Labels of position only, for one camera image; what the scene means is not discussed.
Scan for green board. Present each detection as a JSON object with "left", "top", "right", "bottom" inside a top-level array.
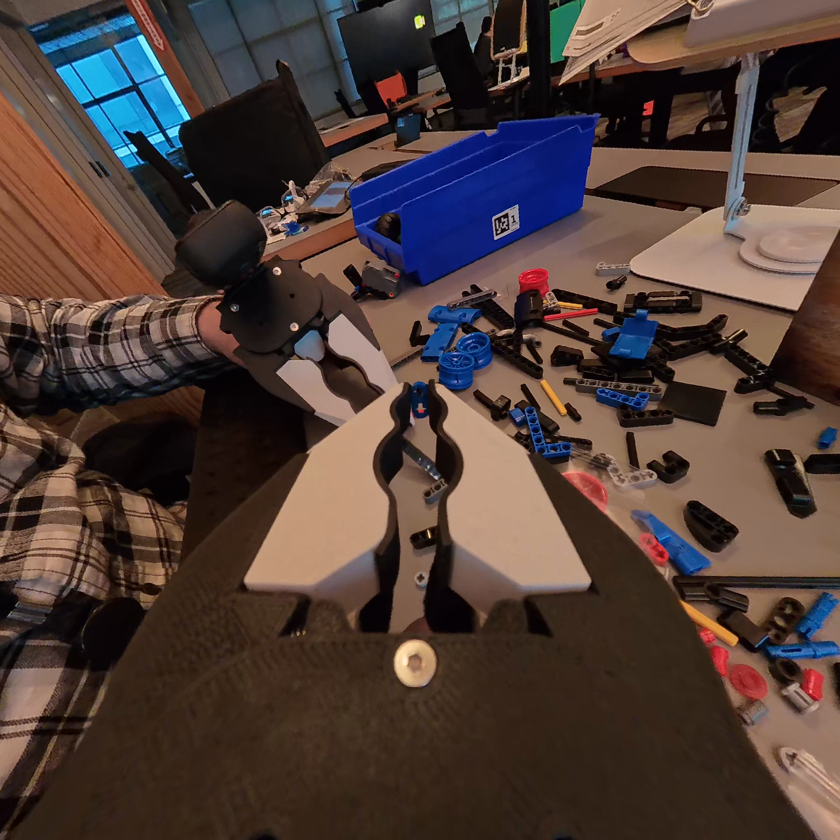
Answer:
[{"left": 549, "top": 0, "right": 587, "bottom": 64}]

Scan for blue plastic bin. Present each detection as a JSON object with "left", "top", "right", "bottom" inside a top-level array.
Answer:
[{"left": 348, "top": 113, "right": 601, "bottom": 287}]

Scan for blue spoked toy wheel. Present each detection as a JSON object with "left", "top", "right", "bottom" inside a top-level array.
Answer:
[{"left": 436, "top": 351, "right": 475, "bottom": 392}]

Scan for large paned window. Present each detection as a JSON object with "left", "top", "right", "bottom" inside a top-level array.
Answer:
[{"left": 29, "top": 29, "right": 194, "bottom": 172}]

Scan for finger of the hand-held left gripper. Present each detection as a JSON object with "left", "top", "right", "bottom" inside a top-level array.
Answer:
[
  {"left": 274, "top": 357, "right": 368, "bottom": 429},
  {"left": 325, "top": 312, "right": 399, "bottom": 396}
]

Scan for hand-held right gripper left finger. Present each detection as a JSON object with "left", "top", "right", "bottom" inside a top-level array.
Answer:
[{"left": 243, "top": 382, "right": 412, "bottom": 634}]

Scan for small grey tablet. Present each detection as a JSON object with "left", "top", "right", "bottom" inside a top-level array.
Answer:
[{"left": 298, "top": 178, "right": 353, "bottom": 217}]

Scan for black two-hole link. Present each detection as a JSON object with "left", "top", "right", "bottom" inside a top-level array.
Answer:
[{"left": 764, "top": 596, "right": 806, "bottom": 645}]

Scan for blue fender bracket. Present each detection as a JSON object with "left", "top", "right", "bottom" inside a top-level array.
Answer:
[{"left": 601, "top": 308, "right": 660, "bottom": 361}]

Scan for short black three-hole beam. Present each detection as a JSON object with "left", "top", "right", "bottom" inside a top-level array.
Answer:
[{"left": 676, "top": 581, "right": 750, "bottom": 611}]

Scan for black high-back chair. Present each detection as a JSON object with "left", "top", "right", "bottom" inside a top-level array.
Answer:
[{"left": 125, "top": 59, "right": 330, "bottom": 217}]

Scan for black rectangular frame piece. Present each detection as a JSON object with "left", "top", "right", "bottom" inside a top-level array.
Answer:
[{"left": 622, "top": 289, "right": 704, "bottom": 315}]

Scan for black wedge connector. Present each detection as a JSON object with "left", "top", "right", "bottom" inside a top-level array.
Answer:
[{"left": 763, "top": 448, "right": 819, "bottom": 520}]

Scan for black metal post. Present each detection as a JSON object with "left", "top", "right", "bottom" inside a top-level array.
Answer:
[{"left": 527, "top": 0, "right": 552, "bottom": 122}]

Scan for instruction booklet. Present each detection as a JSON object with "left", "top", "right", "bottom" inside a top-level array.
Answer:
[{"left": 561, "top": 0, "right": 691, "bottom": 77}]

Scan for orange chair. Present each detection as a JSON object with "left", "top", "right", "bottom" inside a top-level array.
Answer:
[{"left": 373, "top": 71, "right": 412, "bottom": 112}]

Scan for grey toy motor block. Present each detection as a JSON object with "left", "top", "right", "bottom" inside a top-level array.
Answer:
[{"left": 343, "top": 260, "right": 403, "bottom": 303}]

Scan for black toy set box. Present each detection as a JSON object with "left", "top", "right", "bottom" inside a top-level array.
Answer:
[{"left": 768, "top": 252, "right": 840, "bottom": 409}]

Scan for grey seven-hole beam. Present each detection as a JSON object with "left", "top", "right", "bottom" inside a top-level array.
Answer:
[{"left": 576, "top": 378, "right": 665, "bottom": 396}]

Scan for dark grey L-beam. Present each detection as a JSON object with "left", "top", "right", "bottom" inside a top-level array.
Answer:
[{"left": 646, "top": 449, "right": 691, "bottom": 485}]

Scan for long yellow axle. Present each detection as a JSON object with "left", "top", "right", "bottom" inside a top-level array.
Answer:
[{"left": 678, "top": 599, "right": 740, "bottom": 648}]

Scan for black wall screen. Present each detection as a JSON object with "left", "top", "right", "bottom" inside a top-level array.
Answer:
[{"left": 336, "top": 0, "right": 439, "bottom": 89}]

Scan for scattered red grey connectors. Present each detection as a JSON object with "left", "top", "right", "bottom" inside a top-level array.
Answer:
[{"left": 696, "top": 623, "right": 829, "bottom": 726}]

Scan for blue curved slope piece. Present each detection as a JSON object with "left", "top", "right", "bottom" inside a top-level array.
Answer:
[{"left": 630, "top": 508, "right": 713, "bottom": 577}]

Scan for pile of black toy beams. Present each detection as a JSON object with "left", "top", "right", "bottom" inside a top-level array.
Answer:
[{"left": 407, "top": 282, "right": 815, "bottom": 454}]

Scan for blue toy wheel hub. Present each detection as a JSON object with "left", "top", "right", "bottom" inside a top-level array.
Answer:
[{"left": 456, "top": 331, "right": 494, "bottom": 370}]

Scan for black dimpled pad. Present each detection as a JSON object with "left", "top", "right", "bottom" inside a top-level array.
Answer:
[{"left": 182, "top": 371, "right": 342, "bottom": 559}]

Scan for person's left hand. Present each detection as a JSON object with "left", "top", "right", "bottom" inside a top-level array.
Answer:
[{"left": 196, "top": 298, "right": 247, "bottom": 365}]

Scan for small black curved piece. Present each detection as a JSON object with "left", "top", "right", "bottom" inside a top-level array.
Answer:
[{"left": 717, "top": 609, "right": 770, "bottom": 652}]

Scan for person's plaid shirt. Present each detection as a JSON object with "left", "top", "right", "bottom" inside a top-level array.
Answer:
[{"left": 0, "top": 403, "right": 189, "bottom": 821}]

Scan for light grey cross-hole L-beam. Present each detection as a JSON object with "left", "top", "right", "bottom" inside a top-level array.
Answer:
[{"left": 605, "top": 461, "right": 659, "bottom": 491}]

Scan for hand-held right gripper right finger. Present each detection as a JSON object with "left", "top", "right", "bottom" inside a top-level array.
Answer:
[{"left": 425, "top": 381, "right": 593, "bottom": 632}]

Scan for white booklet stand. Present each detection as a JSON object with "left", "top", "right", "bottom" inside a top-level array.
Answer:
[{"left": 629, "top": 0, "right": 840, "bottom": 312}]

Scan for black flat square tile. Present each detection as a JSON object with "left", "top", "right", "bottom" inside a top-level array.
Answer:
[{"left": 657, "top": 378, "right": 729, "bottom": 427}]

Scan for blue angled beam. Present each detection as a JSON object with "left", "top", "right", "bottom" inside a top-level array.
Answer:
[{"left": 523, "top": 405, "right": 572, "bottom": 458}]

